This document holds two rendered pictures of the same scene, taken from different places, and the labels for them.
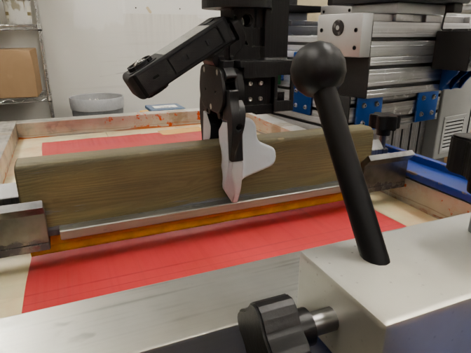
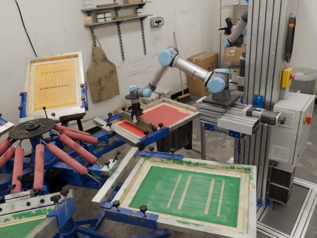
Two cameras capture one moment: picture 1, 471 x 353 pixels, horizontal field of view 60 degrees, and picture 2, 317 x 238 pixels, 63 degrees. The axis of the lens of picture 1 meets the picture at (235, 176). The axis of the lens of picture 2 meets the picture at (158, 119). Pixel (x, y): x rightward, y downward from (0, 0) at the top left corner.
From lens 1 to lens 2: 225 cm
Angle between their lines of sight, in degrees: 68
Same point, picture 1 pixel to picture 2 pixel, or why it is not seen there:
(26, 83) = not seen: hidden behind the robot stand
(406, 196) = not seen: hidden behind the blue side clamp
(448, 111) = (275, 142)
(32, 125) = (165, 100)
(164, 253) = (129, 126)
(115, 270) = (125, 125)
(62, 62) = (298, 49)
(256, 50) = (136, 108)
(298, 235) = (137, 131)
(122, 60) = not seen: outside the picture
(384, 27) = (203, 106)
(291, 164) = (141, 123)
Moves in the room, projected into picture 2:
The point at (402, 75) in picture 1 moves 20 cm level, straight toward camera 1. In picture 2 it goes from (212, 119) to (187, 121)
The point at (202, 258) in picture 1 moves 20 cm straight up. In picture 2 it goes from (129, 128) to (126, 108)
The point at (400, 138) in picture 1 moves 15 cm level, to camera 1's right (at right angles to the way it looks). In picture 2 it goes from (256, 143) to (269, 152)
